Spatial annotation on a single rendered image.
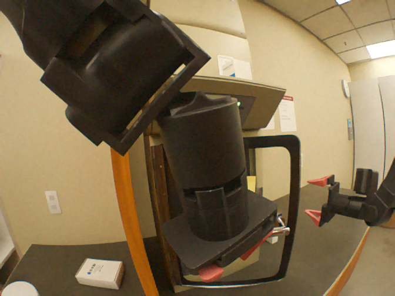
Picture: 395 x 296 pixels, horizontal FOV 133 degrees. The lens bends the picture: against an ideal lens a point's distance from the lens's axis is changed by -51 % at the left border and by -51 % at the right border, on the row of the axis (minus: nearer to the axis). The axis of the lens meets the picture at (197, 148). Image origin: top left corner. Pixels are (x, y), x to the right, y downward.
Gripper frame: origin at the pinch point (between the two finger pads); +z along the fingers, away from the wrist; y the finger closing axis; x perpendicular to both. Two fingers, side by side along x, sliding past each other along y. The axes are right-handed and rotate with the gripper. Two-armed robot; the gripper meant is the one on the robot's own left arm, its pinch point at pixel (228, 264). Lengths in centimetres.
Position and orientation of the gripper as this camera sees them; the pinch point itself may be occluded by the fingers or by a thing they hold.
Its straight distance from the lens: 24.2
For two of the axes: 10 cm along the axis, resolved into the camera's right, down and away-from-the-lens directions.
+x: 5.1, 2.0, -8.4
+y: -8.3, 3.5, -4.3
